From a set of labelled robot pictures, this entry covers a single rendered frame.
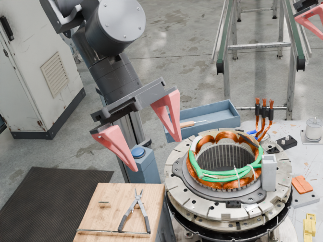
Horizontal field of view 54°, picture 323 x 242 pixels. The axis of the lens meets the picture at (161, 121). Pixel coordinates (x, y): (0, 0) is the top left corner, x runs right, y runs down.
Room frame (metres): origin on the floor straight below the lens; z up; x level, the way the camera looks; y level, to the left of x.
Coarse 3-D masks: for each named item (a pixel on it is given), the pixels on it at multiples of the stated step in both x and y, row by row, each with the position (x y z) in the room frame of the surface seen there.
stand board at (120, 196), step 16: (96, 192) 0.62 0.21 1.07; (112, 192) 0.61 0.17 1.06; (128, 192) 0.59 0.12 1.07; (144, 192) 0.58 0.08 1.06; (160, 192) 0.57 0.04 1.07; (96, 208) 0.56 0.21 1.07; (112, 208) 0.55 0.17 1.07; (160, 208) 0.53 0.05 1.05; (80, 224) 0.52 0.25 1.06; (96, 224) 0.51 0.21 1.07; (112, 224) 0.50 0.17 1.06; (128, 224) 0.49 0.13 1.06; (144, 224) 0.48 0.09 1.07; (80, 240) 0.48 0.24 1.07; (96, 240) 0.47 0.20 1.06; (112, 240) 0.46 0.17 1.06; (128, 240) 0.45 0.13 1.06; (144, 240) 0.44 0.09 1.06
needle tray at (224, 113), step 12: (192, 108) 0.92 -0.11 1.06; (204, 108) 0.92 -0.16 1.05; (216, 108) 0.92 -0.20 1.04; (228, 108) 0.93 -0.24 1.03; (180, 120) 0.92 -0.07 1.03; (192, 120) 0.91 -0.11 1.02; (204, 120) 0.89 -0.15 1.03; (216, 120) 0.88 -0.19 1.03; (228, 120) 0.82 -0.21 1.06; (168, 132) 0.81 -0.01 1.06; (192, 132) 0.82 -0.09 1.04
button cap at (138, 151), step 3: (138, 147) 0.80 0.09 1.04; (132, 150) 0.79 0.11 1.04; (135, 150) 0.78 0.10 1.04; (138, 150) 0.78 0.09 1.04; (141, 150) 0.78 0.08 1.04; (132, 153) 0.77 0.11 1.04; (135, 153) 0.77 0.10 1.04; (138, 153) 0.77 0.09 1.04; (141, 153) 0.77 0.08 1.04; (135, 156) 0.76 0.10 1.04; (138, 156) 0.76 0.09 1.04
